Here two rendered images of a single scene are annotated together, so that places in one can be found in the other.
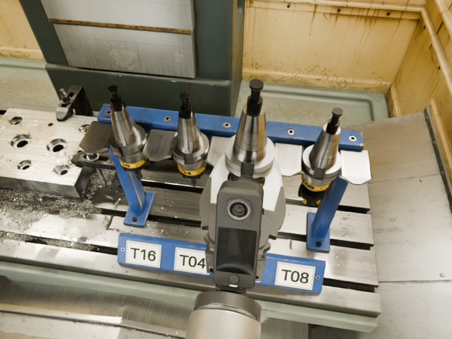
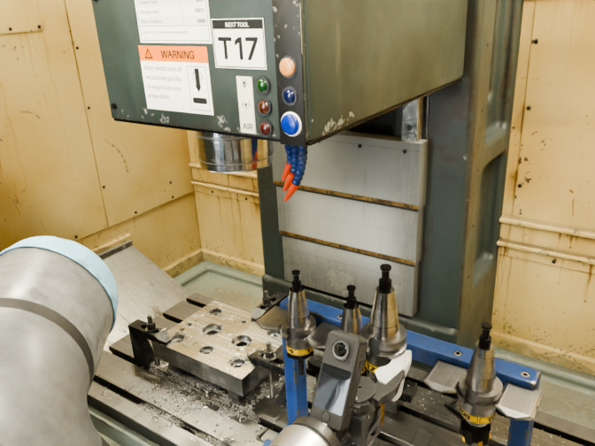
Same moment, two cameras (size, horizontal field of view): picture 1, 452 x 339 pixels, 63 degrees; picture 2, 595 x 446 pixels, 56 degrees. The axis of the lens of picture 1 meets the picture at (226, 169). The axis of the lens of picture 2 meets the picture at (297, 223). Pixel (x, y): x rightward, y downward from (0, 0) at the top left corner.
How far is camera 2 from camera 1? 0.41 m
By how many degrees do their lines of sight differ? 35
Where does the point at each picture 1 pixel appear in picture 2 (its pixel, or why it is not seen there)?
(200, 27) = (427, 261)
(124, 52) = (341, 273)
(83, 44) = (303, 260)
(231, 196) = (337, 337)
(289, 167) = (442, 383)
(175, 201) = not seen: hidden behind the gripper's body
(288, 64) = (555, 336)
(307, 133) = not seen: hidden behind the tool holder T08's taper
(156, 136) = (324, 328)
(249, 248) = (343, 388)
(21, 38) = (251, 251)
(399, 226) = not seen: outside the picture
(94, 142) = (269, 321)
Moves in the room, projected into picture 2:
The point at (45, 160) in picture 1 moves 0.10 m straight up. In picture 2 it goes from (226, 350) to (221, 315)
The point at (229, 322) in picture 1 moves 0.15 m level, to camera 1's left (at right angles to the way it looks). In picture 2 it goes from (305, 434) to (195, 400)
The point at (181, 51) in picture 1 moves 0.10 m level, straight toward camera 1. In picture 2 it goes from (401, 283) to (396, 301)
